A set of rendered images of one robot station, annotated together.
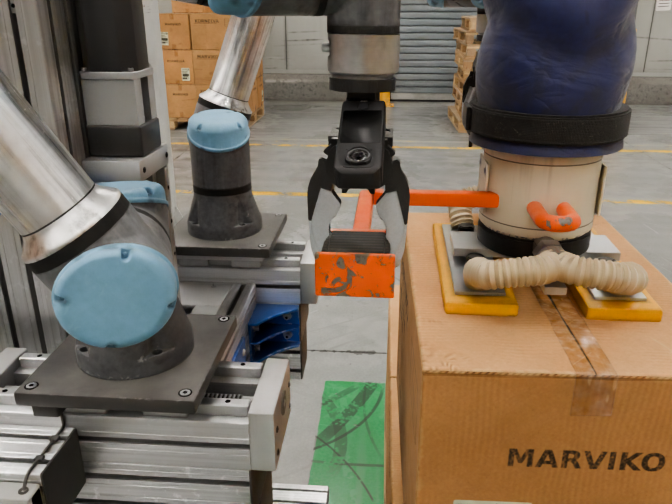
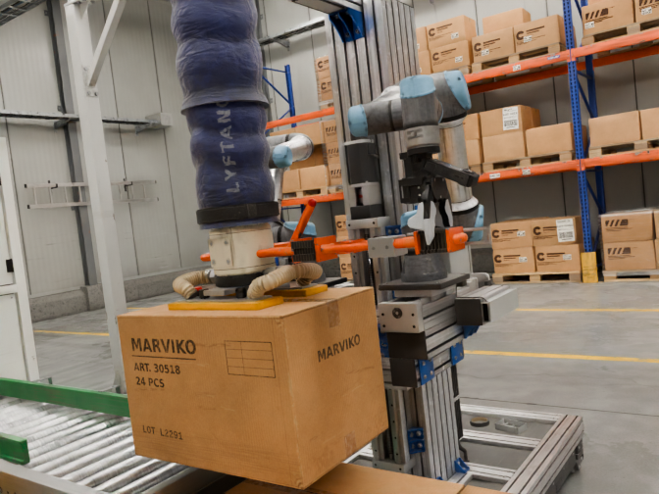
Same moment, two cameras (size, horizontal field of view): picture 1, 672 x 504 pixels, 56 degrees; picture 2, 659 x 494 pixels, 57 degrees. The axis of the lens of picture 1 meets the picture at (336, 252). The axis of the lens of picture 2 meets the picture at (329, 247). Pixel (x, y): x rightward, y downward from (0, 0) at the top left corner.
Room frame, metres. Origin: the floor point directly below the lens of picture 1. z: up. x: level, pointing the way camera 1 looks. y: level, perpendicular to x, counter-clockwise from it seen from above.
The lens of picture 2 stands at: (2.03, -1.60, 1.29)
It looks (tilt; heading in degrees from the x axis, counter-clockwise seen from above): 3 degrees down; 122
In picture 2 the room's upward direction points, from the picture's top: 6 degrees counter-clockwise
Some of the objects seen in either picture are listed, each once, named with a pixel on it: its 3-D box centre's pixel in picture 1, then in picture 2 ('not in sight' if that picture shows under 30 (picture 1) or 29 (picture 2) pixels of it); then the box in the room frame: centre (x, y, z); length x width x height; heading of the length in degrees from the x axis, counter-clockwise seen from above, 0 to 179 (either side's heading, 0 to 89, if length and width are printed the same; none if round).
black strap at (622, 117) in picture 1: (544, 117); (238, 213); (0.95, -0.31, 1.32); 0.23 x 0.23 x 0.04
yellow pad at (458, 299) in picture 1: (469, 254); (271, 286); (0.95, -0.22, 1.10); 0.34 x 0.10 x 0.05; 175
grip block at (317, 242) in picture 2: not in sight; (314, 249); (1.19, -0.33, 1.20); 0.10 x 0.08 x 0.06; 85
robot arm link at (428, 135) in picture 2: (494, 24); (421, 138); (1.52, -0.36, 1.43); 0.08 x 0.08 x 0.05
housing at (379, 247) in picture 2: not in sight; (387, 246); (1.41, -0.35, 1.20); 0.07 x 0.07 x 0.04; 85
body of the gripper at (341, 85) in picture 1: (361, 132); not in sight; (0.70, -0.03, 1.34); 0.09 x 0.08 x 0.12; 175
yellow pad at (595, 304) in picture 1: (591, 257); (223, 297); (0.94, -0.40, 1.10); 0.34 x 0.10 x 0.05; 175
